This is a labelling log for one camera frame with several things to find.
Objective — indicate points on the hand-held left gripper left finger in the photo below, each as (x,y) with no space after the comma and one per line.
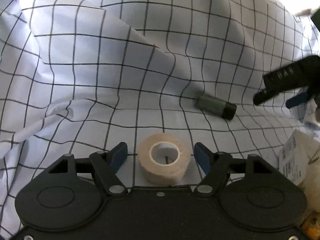
(117,156)

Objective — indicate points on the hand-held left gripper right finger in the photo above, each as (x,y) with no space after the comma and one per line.
(202,156)

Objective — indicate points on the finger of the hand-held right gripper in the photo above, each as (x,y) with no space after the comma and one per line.
(297,101)
(265,97)

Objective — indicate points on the beige bandage roll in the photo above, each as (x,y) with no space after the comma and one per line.
(162,166)

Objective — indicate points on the grey black cylinder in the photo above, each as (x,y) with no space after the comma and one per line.
(212,104)

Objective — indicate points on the white cardboard box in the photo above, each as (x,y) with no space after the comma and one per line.
(295,157)

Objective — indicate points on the white checked bed sheet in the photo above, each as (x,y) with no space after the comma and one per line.
(87,67)

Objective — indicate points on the orange fabric pumpkin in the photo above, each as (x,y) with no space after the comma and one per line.
(311,223)

